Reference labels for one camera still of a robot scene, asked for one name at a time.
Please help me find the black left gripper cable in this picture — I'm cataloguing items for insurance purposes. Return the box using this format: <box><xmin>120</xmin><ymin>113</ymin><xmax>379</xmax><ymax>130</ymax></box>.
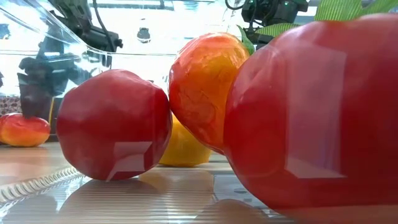
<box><xmin>91</xmin><ymin>0</ymin><xmax>118</xmax><ymax>52</ymax></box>

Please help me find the red strawberry with green top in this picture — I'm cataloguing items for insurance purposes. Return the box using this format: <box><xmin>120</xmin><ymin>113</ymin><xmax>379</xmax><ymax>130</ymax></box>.
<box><xmin>223</xmin><ymin>0</ymin><xmax>398</xmax><ymax>224</ymax></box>
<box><xmin>55</xmin><ymin>68</ymin><xmax>174</xmax><ymax>182</ymax></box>

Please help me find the clear plastic container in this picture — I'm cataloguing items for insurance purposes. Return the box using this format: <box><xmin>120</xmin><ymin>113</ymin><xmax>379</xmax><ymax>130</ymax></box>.
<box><xmin>0</xmin><ymin>0</ymin><xmax>398</xmax><ymax>224</ymax></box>

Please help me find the white spiral-bound paper pad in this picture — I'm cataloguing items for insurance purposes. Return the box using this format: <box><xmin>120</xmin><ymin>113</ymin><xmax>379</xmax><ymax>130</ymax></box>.
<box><xmin>0</xmin><ymin>166</ymin><xmax>86</xmax><ymax>205</ymax></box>

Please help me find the red-orange round tomato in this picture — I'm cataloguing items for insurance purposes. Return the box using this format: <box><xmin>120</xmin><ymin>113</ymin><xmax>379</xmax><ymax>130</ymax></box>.
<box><xmin>0</xmin><ymin>112</ymin><xmax>52</xmax><ymax>148</ymax></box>

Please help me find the orange bell pepper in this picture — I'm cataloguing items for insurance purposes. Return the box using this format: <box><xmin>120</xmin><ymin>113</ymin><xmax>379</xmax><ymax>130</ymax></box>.
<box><xmin>168</xmin><ymin>32</ymin><xmax>251</xmax><ymax>156</ymax></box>

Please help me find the yellow oval lemon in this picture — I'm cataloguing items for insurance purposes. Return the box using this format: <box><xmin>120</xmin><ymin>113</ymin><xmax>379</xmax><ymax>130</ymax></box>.
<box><xmin>158</xmin><ymin>113</ymin><xmax>213</xmax><ymax>168</ymax></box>

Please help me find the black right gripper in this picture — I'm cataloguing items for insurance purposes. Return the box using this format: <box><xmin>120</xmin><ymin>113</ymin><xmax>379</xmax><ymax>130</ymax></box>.
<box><xmin>241</xmin><ymin>0</ymin><xmax>310</xmax><ymax>27</ymax></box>

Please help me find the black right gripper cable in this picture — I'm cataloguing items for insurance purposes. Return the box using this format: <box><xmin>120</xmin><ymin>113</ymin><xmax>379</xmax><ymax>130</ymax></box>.
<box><xmin>224</xmin><ymin>0</ymin><xmax>246</xmax><ymax>11</ymax></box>

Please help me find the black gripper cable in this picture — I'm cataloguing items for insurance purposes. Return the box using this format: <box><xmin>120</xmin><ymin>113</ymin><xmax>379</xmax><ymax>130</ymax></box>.
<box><xmin>91</xmin><ymin>0</ymin><xmax>118</xmax><ymax>52</ymax></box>
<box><xmin>224</xmin><ymin>0</ymin><xmax>246</xmax><ymax>11</ymax></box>

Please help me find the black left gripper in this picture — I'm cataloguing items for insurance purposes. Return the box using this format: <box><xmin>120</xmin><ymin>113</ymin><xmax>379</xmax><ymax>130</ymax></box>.
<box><xmin>79</xmin><ymin>24</ymin><xmax>124</xmax><ymax>53</ymax></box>

